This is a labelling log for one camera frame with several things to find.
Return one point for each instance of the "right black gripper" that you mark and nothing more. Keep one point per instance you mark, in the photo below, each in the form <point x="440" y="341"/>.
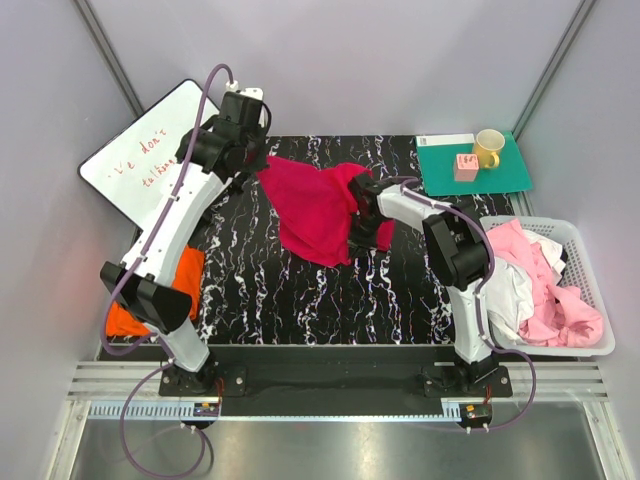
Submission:
<point x="359" y="245"/>

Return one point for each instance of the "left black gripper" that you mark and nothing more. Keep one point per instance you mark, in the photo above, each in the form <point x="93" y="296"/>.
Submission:
<point x="259" y="162"/>

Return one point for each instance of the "magenta t shirt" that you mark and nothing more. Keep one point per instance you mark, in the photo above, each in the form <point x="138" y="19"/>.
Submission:
<point x="314" y="207"/>

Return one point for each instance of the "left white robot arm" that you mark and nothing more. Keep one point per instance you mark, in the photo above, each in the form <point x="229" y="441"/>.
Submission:
<point x="142" y="282"/>

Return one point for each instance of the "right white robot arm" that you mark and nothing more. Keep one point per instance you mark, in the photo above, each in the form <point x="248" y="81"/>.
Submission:
<point x="459" y="255"/>

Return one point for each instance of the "green cutting mat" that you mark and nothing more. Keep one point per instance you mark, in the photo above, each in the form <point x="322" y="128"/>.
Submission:
<point x="437" y="153"/>

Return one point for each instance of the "pink cube block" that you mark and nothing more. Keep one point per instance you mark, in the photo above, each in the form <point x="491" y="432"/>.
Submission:
<point x="466" y="167"/>

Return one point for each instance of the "white board with red writing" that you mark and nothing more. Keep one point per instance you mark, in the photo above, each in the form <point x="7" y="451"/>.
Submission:
<point x="131" y="170"/>

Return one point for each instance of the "yellow mug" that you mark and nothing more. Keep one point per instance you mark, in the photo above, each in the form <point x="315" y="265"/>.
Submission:
<point x="488" y="145"/>

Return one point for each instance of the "white t shirt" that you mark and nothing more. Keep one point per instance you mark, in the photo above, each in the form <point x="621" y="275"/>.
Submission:
<point x="509" y="292"/>

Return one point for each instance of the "orange folded t shirt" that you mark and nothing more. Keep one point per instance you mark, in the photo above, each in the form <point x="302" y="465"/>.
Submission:
<point x="188" y="276"/>

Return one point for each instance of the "white plastic laundry basket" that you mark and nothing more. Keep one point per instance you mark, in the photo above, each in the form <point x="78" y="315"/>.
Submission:
<point x="578" y="272"/>

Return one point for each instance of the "pink t shirt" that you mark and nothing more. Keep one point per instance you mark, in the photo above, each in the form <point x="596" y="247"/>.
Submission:
<point x="561" y="318"/>

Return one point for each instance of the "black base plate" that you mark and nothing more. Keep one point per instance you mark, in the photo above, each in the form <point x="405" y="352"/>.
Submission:
<point x="237" y="371"/>

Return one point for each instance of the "aluminium rail frame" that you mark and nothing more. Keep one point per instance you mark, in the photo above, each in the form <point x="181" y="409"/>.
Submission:
<point x="558" y="424"/>

